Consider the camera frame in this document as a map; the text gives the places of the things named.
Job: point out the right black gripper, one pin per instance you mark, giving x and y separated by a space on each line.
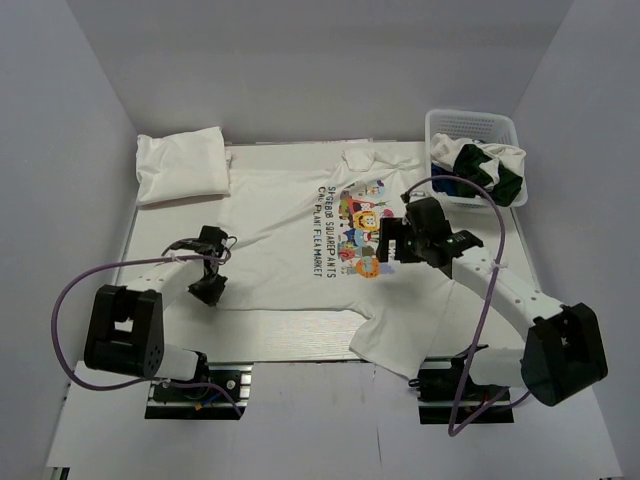
394 230

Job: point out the folded white t shirt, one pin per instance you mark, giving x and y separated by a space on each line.
180 166

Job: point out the blue t shirt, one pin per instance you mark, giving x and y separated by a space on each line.
443 181

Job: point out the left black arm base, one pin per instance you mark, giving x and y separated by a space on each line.
203 403

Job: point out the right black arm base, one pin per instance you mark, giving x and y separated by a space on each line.
436 385

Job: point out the dark green white t shirt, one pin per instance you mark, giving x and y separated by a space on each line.
497 168

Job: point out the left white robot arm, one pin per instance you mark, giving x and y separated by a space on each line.
126 330

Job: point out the white plastic laundry basket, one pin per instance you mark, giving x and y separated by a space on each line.
485 128

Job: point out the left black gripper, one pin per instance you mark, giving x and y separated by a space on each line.
214 296

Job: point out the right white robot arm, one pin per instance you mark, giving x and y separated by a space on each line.
563 351

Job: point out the white graphic t shirt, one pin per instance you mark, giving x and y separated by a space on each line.
306 240

